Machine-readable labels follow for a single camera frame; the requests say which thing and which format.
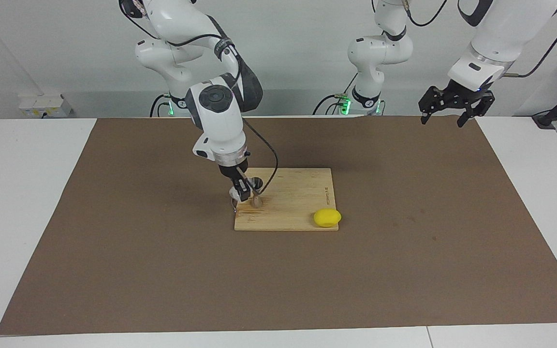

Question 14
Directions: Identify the wooden cutting board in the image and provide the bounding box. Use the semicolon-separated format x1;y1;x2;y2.
231;168;339;232

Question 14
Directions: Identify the brown table mat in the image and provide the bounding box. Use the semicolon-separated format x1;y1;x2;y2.
0;115;557;336

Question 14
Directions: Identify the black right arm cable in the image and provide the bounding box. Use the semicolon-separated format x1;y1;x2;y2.
120;0;279;200

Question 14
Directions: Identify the black base cable bundle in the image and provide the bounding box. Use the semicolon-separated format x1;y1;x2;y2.
312;72;359;116
150;93;187;116

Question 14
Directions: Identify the steel jigger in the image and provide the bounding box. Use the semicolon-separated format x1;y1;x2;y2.
249;177;264;209

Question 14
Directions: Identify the white power strip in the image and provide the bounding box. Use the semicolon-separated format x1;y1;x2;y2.
18;94;72;118

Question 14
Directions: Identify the yellow lemon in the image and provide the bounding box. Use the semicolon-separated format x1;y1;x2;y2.
313;208;342;228

